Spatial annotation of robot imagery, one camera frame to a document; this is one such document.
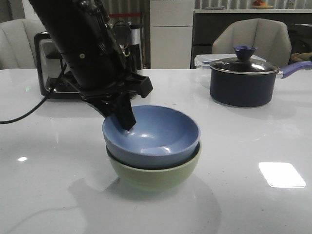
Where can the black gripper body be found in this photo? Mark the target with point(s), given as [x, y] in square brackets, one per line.
[132, 83]

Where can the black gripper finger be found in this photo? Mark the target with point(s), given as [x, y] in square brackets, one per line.
[105, 106]
[124, 112]

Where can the blue bowl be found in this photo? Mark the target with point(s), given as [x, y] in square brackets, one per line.
[161, 138]

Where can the green bowl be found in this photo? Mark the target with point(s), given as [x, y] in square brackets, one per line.
[155, 180]

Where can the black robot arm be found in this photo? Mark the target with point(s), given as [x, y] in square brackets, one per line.
[81, 31]

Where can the black and chrome toaster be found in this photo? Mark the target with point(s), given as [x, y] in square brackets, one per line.
[50, 61]

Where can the red barrier belt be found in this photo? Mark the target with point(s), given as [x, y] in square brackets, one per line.
[125, 15]

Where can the clear plastic container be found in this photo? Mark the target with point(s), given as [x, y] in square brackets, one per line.
[204, 60]

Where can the white refrigerator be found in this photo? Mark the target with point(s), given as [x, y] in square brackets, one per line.
[171, 27]

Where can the beige armchair left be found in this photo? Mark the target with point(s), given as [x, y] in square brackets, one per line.
[17, 47]

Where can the beige armchair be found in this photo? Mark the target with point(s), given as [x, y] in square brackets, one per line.
[269, 36]
[17, 47]

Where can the dark blue saucepan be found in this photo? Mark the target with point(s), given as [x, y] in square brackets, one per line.
[249, 90]

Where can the glass pot lid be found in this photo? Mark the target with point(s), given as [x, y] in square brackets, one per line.
[243, 63]

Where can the beige armchair right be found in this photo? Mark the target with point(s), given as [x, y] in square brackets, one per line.
[269, 36]

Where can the fruit plate on counter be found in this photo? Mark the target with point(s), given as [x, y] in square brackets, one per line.
[260, 4]

